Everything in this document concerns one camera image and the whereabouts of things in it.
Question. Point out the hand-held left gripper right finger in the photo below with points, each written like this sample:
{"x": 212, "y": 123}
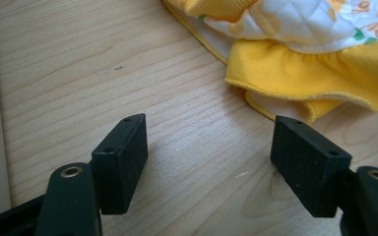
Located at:
{"x": 308, "y": 167}

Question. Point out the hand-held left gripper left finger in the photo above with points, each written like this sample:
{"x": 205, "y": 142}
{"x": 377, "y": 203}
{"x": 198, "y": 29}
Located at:
{"x": 119, "y": 167}

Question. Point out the yellow and white patterned garment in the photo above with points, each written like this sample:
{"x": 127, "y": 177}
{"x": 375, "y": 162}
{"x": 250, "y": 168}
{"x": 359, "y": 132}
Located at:
{"x": 295, "y": 62}

